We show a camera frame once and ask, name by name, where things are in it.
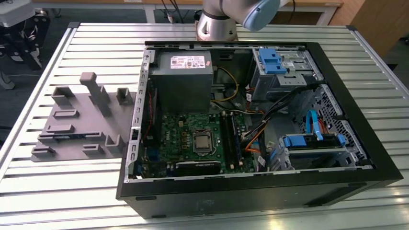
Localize black graphics card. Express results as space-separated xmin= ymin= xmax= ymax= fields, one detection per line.
xmin=173 ymin=160 xmax=221 ymax=176

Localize silver disk bay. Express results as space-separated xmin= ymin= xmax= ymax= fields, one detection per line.
xmin=265 ymin=134 xmax=365 ymax=172

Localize silver CPU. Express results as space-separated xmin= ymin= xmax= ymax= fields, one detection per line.
xmin=193 ymin=135 xmax=211 ymax=149

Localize black RAM slot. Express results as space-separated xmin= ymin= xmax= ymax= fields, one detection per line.
xmin=219 ymin=112 xmax=235 ymax=169

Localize orange wire bundle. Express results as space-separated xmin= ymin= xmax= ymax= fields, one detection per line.
xmin=243 ymin=136 xmax=266 ymax=153

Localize blue flat cable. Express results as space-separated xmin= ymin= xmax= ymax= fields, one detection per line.
xmin=305 ymin=109 xmax=323 ymax=141

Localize hard disk in blue carrier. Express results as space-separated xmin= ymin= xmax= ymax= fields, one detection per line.
xmin=281 ymin=134 xmax=346 ymax=150

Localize grey parts rack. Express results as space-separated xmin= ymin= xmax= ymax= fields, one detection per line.
xmin=30 ymin=71 xmax=137 ymax=163

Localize yellow wire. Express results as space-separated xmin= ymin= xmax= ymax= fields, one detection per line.
xmin=210 ymin=67 xmax=239 ymax=104

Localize wooden desk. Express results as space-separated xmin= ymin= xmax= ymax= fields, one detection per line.
xmin=32 ymin=0 xmax=345 ymax=26

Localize blue drive bracket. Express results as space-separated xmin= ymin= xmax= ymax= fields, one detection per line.
xmin=257 ymin=47 xmax=286 ymax=75

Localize metal socket cover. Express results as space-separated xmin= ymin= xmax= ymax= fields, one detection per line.
xmin=189 ymin=128 xmax=217 ymax=157

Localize black cable bundle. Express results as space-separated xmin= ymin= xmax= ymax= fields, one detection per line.
xmin=243 ymin=85 xmax=319 ymax=141

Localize black PC case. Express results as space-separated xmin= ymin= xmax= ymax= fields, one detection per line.
xmin=114 ymin=40 xmax=403 ymax=219

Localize green motherboard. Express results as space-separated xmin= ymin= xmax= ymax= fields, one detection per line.
xmin=140 ymin=112 xmax=255 ymax=178

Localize brown wooden cabinet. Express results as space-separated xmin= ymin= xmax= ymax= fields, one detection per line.
xmin=329 ymin=0 xmax=409 ymax=57

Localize grey power supply unit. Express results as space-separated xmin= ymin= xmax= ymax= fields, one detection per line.
xmin=149 ymin=50 xmax=214 ymax=113

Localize silver drive cage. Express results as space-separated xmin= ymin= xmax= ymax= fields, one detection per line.
xmin=250 ymin=47 xmax=323 ymax=101

